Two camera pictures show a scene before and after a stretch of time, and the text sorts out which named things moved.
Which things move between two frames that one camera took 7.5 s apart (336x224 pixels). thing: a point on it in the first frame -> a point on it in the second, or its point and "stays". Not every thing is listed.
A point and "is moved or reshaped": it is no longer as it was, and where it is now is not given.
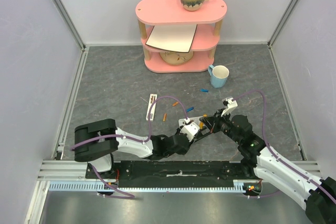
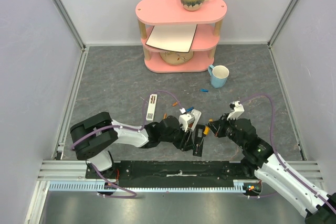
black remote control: (202, 133) is moved or reshaped
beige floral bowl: (176, 58) stays
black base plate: (175, 174) stays
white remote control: (196, 119) -> (197, 115)
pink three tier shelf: (175, 40) stays
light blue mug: (219, 75) stays
